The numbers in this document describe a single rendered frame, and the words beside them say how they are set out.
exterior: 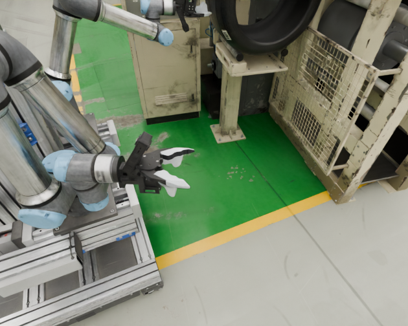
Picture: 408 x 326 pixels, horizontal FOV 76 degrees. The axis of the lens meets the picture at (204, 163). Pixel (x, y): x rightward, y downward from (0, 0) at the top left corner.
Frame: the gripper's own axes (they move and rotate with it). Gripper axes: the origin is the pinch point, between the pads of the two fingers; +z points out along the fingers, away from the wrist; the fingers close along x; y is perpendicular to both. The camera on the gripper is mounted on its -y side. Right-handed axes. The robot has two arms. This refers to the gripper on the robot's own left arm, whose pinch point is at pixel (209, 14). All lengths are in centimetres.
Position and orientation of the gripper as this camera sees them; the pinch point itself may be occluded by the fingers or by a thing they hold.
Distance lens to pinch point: 159.7
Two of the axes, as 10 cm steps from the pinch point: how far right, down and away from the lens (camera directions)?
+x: -2.4, -6.8, 6.9
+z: 9.6, -0.8, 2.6
